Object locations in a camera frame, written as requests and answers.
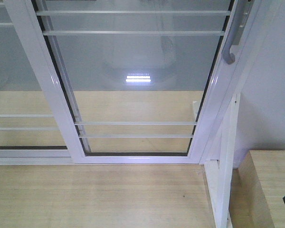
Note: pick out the white framed sliding glass door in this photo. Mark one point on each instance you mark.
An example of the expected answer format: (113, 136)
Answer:
(28, 28)

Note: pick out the white wooden support brace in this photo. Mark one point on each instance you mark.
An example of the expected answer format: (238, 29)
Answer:
(218, 163)

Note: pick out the light wooden box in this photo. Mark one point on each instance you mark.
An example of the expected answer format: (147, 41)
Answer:
(262, 175)

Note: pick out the white door frame post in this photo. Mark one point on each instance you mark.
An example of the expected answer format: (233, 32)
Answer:
(228, 80)

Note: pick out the grey metal door handle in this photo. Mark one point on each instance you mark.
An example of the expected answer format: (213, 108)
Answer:
(241, 14)

